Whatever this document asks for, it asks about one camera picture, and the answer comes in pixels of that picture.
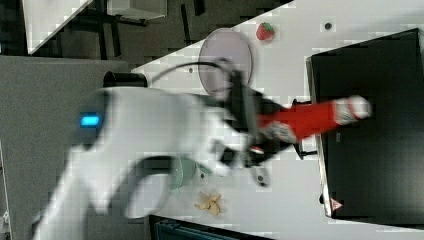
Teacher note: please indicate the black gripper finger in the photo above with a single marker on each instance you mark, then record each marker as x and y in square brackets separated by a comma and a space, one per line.
[266, 106]
[271, 142]

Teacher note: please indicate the lilac round plate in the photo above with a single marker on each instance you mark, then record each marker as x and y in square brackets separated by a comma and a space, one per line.
[230, 50]

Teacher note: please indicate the black toaster oven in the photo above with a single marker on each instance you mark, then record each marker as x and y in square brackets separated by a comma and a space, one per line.
[372, 170]

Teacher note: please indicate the red strawberry toy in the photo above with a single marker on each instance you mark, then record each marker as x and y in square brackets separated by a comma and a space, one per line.
[264, 31]

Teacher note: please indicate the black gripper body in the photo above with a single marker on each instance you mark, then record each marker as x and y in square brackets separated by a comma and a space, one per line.
[241, 103]

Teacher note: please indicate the red plush ketchup bottle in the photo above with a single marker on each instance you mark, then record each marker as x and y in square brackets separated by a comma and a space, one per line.
[291, 125]

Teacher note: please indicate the yellow plush toy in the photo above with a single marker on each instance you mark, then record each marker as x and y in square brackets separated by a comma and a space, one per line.
[210, 203]

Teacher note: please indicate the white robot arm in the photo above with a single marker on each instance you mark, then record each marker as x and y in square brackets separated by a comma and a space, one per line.
[129, 139]

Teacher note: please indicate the black cylinder post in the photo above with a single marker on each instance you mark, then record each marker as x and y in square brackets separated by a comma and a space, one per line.
[115, 79]

